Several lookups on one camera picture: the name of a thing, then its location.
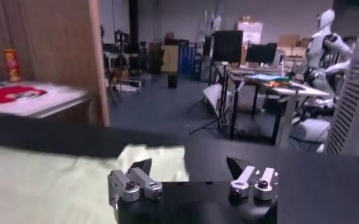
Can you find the white air cooler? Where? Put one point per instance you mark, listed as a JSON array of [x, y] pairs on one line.
[[356, 106]]

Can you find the white side table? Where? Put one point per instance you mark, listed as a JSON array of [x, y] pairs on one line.
[[57, 99]]

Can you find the black monitor on stand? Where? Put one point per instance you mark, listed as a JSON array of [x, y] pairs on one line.
[[228, 45]]

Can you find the white leaning board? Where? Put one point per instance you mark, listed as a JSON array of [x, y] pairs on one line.
[[214, 97]]

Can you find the wooden folding screen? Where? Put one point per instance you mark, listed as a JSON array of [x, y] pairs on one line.
[[60, 39]]

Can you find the beige cabinet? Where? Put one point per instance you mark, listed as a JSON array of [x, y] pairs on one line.
[[170, 58]]

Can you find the light green t-shirt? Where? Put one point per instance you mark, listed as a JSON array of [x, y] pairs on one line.
[[45, 188]]

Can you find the black tripod stand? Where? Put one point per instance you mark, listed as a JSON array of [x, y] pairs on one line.
[[223, 100]]

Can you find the black trash bin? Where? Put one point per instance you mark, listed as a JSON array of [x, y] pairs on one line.
[[172, 81]]

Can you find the red chips can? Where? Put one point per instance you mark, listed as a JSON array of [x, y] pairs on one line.
[[12, 65]]

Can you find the blue cabinet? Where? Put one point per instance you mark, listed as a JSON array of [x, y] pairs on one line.
[[186, 59]]

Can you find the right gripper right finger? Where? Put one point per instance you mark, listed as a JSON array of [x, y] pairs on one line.
[[244, 179]]

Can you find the brown desk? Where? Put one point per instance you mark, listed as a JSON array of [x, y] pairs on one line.
[[240, 74]]

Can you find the colourful cloth on desk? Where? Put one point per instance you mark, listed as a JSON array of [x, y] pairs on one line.
[[273, 80]]

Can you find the cardboard box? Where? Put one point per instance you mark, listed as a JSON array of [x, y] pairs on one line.
[[289, 40]]

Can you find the black desktop monitor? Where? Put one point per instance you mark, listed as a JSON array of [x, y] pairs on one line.
[[261, 53]]

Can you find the white humanoid robot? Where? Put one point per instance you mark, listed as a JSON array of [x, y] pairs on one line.
[[317, 51]]

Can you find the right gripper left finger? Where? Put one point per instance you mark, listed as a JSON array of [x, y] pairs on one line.
[[144, 181]]

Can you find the folded red t-shirt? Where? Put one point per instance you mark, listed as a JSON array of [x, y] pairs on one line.
[[5, 93]]

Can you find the white desk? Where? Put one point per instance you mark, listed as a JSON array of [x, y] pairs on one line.
[[289, 91]]

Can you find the white poster sign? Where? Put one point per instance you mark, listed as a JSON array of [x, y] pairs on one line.
[[250, 32]]

